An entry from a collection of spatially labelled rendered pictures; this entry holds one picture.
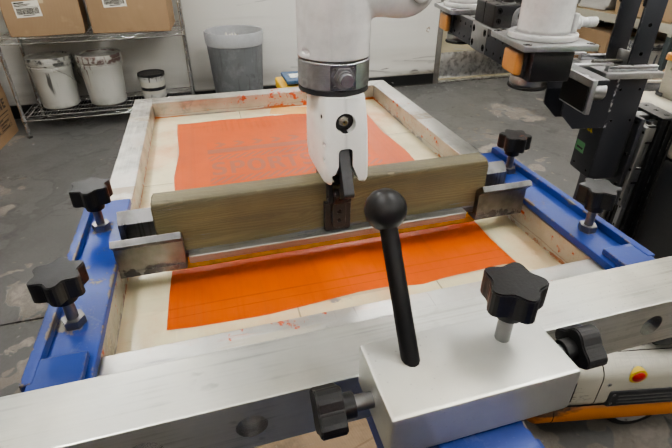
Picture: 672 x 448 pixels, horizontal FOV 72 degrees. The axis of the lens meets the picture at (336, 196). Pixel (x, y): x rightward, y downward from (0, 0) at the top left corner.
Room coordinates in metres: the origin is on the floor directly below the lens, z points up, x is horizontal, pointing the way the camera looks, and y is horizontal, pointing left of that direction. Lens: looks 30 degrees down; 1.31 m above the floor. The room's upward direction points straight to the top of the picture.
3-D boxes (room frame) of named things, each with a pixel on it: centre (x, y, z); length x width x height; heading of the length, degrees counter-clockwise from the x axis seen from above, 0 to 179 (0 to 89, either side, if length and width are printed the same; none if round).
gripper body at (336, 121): (0.49, 0.00, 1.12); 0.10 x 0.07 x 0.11; 16
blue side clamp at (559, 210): (0.53, -0.28, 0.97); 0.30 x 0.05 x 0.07; 16
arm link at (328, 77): (0.48, 0.00, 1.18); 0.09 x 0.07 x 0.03; 16
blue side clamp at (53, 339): (0.38, 0.26, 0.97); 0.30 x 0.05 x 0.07; 16
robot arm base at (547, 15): (0.92, -0.41, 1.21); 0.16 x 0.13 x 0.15; 95
